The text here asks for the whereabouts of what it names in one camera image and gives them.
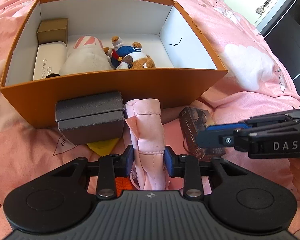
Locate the dark illustrated card deck box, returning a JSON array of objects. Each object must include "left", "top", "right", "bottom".
[{"left": 179, "top": 106, "right": 226, "bottom": 161}]

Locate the yellow tape measure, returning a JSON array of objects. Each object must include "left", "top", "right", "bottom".
[{"left": 87, "top": 138, "right": 119, "bottom": 157}]

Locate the orange crochet carrot ball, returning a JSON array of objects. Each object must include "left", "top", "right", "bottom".
[{"left": 115, "top": 177, "right": 136, "bottom": 196}]

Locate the pink quilted wallet pouch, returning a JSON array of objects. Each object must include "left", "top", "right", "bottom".
[{"left": 124, "top": 99, "right": 168, "bottom": 191}]

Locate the dark grey gift box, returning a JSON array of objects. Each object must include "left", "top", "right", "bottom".
[{"left": 55, "top": 92, "right": 125, "bottom": 145}]

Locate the penguin and dog plush keychain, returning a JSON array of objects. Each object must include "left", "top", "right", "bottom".
[{"left": 103, "top": 36, "right": 155, "bottom": 70}]

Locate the white pink striped plush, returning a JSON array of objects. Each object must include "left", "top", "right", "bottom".
[{"left": 47, "top": 36, "right": 113, "bottom": 78}]

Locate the long white silver box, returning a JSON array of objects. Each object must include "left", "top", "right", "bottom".
[{"left": 33, "top": 41, "right": 67, "bottom": 80}]

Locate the small gold cardboard box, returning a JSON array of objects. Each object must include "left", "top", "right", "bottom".
[{"left": 37, "top": 18, "right": 68, "bottom": 45}]

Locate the pink patterned bed duvet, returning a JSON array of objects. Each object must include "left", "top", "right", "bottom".
[{"left": 0, "top": 0, "right": 300, "bottom": 239}]

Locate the black wardrobe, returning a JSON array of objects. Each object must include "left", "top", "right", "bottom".
[{"left": 266, "top": 0, "right": 300, "bottom": 95}]

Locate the orange cardboard storage box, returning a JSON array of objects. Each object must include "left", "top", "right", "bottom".
[{"left": 0, "top": 0, "right": 226, "bottom": 128}]

